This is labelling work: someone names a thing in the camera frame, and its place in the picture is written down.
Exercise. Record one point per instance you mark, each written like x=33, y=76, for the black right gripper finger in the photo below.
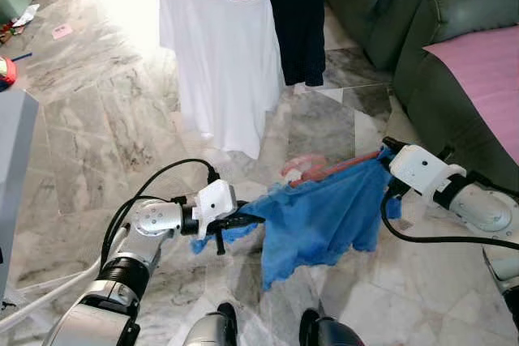
x=390, y=144

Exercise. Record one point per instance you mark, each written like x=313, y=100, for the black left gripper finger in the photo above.
x=220, y=242
x=250, y=219

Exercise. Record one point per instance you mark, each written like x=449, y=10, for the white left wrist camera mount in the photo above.
x=215, y=200

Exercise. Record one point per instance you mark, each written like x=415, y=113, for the pink plastic hanger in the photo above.
x=302, y=166

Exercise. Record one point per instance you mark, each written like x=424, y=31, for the light blue folding table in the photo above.
x=16, y=168

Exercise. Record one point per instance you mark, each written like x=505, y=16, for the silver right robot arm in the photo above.
x=478, y=204

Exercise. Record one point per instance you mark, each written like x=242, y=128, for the navy blue garment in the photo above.
x=304, y=30

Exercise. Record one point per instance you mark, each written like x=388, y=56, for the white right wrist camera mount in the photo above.
x=422, y=169

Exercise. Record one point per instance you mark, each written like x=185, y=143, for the pink paper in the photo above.
x=62, y=32

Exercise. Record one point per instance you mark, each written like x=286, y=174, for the left robot leg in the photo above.
x=212, y=330

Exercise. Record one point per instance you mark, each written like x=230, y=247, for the pink mat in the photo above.
x=486, y=79

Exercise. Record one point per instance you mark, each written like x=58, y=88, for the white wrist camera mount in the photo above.
x=422, y=169
x=215, y=200

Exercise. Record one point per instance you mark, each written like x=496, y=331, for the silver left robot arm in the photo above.
x=154, y=218

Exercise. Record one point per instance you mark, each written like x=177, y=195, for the white paper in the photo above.
x=26, y=15

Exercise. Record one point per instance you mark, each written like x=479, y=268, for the dark green sofa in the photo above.
x=422, y=22

